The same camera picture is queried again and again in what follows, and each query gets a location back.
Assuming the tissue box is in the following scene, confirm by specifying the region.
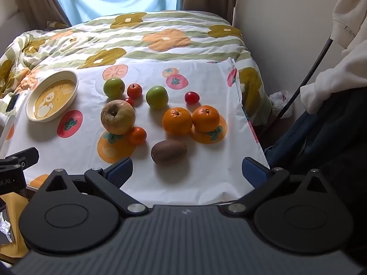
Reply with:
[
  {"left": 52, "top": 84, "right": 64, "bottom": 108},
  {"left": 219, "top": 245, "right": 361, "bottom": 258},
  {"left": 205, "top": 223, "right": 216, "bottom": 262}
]
[{"left": 0, "top": 198, "right": 15, "bottom": 245}]

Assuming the floral pillow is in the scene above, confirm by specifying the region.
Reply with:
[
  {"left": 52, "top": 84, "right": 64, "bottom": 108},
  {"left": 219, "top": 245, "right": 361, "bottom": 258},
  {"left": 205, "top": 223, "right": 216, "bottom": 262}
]
[{"left": 47, "top": 20, "right": 69, "bottom": 30}]

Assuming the white plastic bag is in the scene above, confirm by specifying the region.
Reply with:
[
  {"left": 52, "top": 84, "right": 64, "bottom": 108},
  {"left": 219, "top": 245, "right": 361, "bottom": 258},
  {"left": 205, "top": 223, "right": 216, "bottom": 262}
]
[{"left": 268, "top": 90, "right": 290, "bottom": 118}]

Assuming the white fruit-print cloth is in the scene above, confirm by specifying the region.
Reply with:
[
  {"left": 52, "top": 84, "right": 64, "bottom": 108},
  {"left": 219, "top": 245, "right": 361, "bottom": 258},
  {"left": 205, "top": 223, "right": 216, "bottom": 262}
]
[{"left": 0, "top": 57, "right": 271, "bottom": 207}]

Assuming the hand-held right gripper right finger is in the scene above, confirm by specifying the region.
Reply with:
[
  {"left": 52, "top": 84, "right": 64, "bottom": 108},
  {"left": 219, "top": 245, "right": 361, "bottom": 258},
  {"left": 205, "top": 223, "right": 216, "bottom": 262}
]
[{"left": 219, "top": 157, "right": 331, "bottom": 217}]

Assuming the white hoodie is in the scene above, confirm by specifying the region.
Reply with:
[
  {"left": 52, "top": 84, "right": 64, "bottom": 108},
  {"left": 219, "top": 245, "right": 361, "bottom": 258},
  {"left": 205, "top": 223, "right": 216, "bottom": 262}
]
[{"left": 300, "top": 0, "right": 367, "bottom": 115}]

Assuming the yellow cloth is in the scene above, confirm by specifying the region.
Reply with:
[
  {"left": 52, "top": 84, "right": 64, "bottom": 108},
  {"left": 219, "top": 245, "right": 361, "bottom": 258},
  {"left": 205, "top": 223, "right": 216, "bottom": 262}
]
[{"left": 0, "top": 190, "right": 33, "bottom": 260}]

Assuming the brown kiwi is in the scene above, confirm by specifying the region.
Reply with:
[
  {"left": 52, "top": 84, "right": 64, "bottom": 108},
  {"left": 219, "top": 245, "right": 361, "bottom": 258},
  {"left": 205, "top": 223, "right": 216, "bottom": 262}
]
[{"left": 151, "top": 139, "right": 188, "bottom": 165}]

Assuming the large wrinkled yellow-red apple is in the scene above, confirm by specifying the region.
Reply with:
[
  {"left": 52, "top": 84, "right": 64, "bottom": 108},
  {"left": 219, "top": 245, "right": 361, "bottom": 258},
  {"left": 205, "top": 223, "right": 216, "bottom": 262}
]
[{"left": 100, "top": 100, "right": 136, "bottom": 135}]

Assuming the dark curved metal rod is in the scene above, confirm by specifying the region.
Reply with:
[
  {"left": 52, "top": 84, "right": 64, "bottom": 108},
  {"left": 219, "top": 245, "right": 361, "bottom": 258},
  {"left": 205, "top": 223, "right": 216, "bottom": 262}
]
[{"left": 258, "top": 36, "right": 335, "bottom": 138}]

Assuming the green apple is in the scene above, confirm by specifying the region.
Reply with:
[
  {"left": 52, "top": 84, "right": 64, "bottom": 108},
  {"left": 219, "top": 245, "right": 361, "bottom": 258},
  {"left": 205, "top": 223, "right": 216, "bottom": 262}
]
[{"left": 103, "top": 77, "right": 126, "bottom": 99}]

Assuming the black smartphone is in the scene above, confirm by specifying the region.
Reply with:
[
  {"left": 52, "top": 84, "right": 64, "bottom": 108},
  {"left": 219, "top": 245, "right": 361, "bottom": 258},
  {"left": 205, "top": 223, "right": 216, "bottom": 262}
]
[{"left": 6, "top": 93, "right": 20, "bottom": 113}]

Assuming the cream yellow bear-print bowl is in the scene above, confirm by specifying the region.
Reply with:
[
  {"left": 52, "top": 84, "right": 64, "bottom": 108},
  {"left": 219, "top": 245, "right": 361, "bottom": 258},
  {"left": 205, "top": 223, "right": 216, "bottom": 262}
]
[{"left": 26, "top": 70, "right": 79, "bottom": 123}]

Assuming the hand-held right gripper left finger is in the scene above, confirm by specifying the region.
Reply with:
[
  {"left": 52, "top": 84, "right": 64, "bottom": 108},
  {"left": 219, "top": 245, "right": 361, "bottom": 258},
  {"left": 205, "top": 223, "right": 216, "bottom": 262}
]
[{"left": 37, "top": 157, "right": 150, "bottom": 219}]

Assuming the orange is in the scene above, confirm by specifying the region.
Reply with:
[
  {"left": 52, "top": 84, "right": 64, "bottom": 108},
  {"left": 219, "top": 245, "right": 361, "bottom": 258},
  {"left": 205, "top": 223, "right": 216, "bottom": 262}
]
[
  {"left": 162, "top": 107, "right": 193, "bottom": 136},
  {"left": 192, "top": 105, "right": 221, "bottom": 133}
]

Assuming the floral striped blanket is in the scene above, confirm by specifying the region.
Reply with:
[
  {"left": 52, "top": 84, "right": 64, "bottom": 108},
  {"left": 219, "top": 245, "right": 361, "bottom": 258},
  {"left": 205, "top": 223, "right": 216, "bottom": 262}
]
[{"left": 0, "top": 10, "right": 273, "bottom": 127}]

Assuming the dark blue clothing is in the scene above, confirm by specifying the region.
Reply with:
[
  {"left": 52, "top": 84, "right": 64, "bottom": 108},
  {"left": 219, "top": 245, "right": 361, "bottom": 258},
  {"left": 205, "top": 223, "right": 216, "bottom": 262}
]
[{"left": 264, "top": 86, "right": 367, "bottom": 207}]

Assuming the small red apple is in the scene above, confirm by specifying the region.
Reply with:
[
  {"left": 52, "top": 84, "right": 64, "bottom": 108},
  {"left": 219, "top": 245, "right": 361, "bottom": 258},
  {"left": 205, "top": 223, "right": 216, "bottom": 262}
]
[{"left": 127, "top": 83, "right": 143, "bottom": 99}]

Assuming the green lime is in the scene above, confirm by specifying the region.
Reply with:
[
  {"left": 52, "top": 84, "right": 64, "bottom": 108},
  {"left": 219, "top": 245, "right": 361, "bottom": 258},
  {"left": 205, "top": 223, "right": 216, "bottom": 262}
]
[{"left": 146, "top": 85, "right": 169, "bottom": 110}]

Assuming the small orange tangerine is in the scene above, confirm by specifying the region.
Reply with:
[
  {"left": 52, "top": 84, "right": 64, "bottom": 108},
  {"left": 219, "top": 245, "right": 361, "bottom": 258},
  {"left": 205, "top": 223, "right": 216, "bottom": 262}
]
[{"left": 128, "top": 126, "right": 147, "bottom": 145}]

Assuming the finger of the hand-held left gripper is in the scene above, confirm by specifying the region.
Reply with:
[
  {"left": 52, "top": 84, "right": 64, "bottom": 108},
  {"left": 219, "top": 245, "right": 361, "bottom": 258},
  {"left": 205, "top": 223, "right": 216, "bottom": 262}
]
[{"left": 0, "top": 147, "right": 40, "bottom": 170}]

